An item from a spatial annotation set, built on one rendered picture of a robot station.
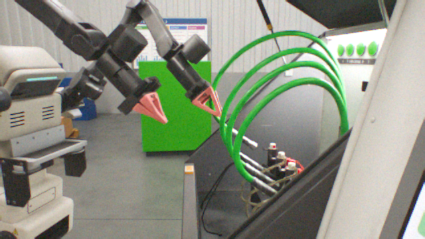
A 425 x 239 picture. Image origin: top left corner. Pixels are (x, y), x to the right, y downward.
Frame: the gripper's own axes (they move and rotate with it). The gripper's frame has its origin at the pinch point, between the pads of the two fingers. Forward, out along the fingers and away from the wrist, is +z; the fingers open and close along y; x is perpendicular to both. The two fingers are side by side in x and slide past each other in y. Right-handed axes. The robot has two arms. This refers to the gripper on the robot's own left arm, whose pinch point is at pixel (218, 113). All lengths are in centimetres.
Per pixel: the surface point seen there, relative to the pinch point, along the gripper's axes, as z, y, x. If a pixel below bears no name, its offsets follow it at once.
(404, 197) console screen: 27, -43, -15
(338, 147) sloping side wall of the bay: 21.4, -27.1, -15.0
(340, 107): 17.6, -18.6, -21.2
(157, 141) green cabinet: -65, 308, 127
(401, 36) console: 13.3, -35.2, -30.5
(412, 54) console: 16, -38, -29
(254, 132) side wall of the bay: 10.4, 36.5, -1.5
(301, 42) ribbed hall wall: -76, 643, -177
